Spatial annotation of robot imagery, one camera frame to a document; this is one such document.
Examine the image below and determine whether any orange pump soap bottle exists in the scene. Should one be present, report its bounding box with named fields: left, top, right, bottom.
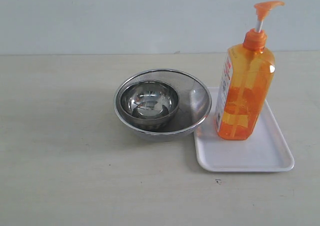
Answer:
left=214, top=1, right=284, bottom=140

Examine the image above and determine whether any steel mesh strainer bowl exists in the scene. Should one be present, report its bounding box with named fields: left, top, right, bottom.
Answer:
left=113, top=69, right=212, bottom=141

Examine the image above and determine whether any small stainless steel bowl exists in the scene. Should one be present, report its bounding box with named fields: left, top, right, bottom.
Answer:
left=119, top=80, right=180, bottom=127

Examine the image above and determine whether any white rectangular plastic tray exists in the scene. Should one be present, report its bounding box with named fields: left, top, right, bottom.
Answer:
left=193, top=102, right=295, bottom=172

